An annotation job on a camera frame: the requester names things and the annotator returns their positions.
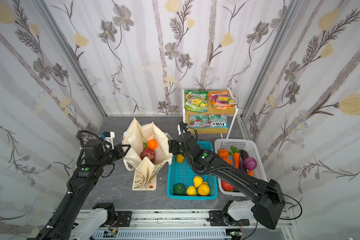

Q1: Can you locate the pink dragon fruit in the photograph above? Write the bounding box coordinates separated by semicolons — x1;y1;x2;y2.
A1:
140;143;156;163

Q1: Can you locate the orange fruit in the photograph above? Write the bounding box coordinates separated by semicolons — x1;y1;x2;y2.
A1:
147;140;159;150

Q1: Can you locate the cream floral grocery tote bag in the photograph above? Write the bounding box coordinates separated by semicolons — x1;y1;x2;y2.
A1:
122;119;173;191

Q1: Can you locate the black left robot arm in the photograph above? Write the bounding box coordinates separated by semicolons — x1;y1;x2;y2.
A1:
35;130;131;240

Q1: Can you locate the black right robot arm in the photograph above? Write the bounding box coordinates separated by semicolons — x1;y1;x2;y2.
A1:
168;132;285;230

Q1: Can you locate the green red candy bag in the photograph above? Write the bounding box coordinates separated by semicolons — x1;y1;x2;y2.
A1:
189;115;210;129

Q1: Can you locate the Fox's candy bag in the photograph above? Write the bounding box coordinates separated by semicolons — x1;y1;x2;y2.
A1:
209;115;230;129

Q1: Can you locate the green snack bag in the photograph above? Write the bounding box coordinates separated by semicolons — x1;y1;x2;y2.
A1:
185;90;209;113

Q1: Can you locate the orange snack bag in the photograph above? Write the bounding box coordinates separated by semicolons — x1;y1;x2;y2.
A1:
208;91;236;110

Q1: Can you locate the yellow lemon top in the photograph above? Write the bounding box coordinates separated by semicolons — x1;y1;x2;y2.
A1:
176;155;185;164

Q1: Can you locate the yellow lemon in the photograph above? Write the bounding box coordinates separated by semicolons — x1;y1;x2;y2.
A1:
186;186;198;197
176;155;185;164
193;176;204;188

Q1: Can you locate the teal plastic basket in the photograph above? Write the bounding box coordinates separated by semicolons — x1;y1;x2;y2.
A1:
167;156;218;200

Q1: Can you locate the yellow lemon right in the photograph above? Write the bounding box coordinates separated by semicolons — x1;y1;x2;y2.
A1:
193;176;204;188

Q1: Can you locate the orange bell pepper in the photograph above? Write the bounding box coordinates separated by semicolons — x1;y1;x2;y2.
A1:
218;149;230;159

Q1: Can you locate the green avocado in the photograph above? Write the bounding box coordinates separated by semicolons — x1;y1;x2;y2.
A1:
173;184;186;196

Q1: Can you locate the yellow lemon middle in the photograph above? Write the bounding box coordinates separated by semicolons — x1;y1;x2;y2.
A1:
186;186;198;197

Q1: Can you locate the large yellow citrus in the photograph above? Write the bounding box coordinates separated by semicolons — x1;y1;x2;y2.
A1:
198;182;211;197

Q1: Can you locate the red tomato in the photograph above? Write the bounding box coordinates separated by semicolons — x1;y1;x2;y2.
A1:
221;181;235;192

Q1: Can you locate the white wooden two-tier shelf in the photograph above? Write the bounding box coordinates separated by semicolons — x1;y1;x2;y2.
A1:
182;88;239;139

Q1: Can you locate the purple eggplant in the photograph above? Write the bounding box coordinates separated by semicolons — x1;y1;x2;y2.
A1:
239;150;249;173

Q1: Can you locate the white plastic basket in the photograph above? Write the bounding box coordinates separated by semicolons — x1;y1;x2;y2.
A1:
214;139;269;182

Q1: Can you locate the purple onion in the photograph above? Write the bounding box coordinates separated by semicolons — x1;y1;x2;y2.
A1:
244;157;258;171

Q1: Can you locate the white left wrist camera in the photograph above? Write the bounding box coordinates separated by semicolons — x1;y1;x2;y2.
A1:
103;132;115;149

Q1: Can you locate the aluminium mounting rail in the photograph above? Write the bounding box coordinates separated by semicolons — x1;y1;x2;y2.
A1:
43;208;295;240

